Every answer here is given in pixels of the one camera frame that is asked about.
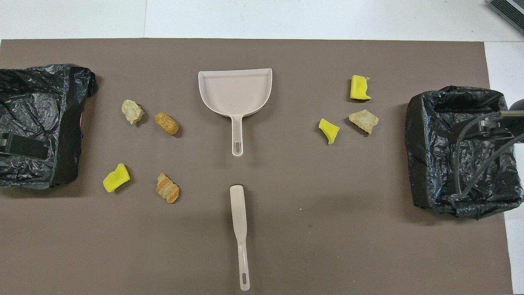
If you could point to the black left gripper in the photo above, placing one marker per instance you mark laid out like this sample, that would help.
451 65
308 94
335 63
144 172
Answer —
3 138

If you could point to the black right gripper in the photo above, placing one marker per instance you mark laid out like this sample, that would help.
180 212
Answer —
501 129

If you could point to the yellow green-backed sponge block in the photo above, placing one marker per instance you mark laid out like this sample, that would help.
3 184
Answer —
116 178

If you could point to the pale toast piece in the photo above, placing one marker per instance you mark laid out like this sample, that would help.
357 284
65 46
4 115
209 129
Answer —
364 121

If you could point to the pale lumpy bread piece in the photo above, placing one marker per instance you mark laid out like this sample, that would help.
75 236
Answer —
132 111

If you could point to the notched yellow sponge piece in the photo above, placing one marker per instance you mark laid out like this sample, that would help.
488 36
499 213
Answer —
359 88

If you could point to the small yellow sponge wedge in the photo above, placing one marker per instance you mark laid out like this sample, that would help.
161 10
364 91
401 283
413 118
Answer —
329 131

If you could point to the brown oval croquette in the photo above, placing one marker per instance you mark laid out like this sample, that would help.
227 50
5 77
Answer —
166 123

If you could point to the striped orange croissant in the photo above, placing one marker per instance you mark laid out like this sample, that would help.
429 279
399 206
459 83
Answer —
168 188

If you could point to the beige plastic dustpan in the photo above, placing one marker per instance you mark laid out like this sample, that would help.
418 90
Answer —
235 92

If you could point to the beige hand brush black bristles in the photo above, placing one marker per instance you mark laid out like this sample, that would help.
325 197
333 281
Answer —
238 213

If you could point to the black bag lined bin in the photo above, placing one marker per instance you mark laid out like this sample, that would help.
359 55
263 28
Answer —
434 164
32 110

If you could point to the dark ribbed grille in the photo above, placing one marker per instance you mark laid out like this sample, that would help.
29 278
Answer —
508 11

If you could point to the brown table mat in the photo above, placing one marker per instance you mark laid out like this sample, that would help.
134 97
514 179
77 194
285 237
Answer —
286 246

